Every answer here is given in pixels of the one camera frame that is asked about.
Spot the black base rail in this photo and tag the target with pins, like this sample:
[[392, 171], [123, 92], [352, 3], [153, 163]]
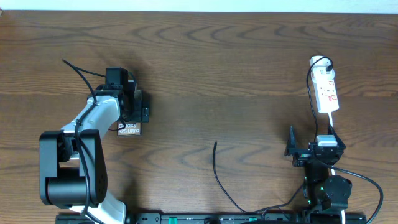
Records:
[[156, 218]]

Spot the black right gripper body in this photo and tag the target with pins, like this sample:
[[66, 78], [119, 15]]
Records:
[[301, 157]]

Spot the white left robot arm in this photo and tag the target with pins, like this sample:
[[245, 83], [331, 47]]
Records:
[[72, 169]]

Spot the white USB charger adapter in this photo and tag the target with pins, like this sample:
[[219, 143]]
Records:
[[322, 66]]

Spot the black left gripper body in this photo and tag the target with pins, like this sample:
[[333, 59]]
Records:
[[136, 110]]

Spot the white power strip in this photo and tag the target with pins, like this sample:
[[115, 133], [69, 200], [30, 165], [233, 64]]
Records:
[[325, 90]]

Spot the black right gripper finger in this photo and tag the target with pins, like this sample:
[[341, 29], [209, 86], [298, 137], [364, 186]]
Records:
[[291, 147], [341, 146]]

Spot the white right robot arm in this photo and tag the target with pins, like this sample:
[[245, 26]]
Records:
[[327, 194]]

